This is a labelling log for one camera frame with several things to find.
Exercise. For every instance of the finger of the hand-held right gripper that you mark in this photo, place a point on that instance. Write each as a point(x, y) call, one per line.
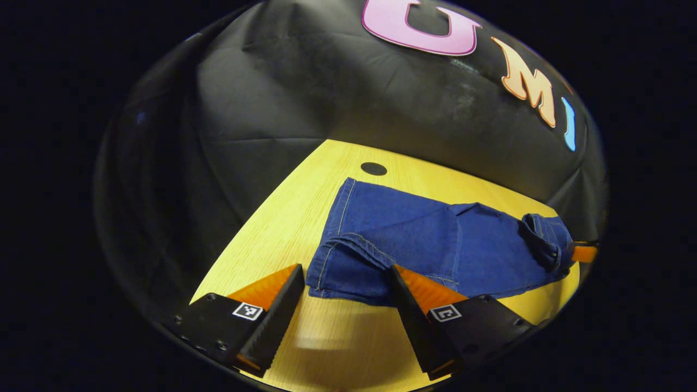
point(585, 253)

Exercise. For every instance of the black backdrop cloth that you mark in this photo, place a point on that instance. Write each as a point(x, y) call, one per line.
point(326, 92)

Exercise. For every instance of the black round table grommet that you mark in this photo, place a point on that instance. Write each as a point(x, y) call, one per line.
point(373, 169)

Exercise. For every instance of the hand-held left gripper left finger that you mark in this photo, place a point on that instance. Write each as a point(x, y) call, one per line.
point(280, 316)

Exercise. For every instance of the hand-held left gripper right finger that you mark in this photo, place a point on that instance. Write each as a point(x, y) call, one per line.
point(414, 321)

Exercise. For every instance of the blue denim jeans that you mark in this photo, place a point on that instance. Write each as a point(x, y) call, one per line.
point(414, 234)

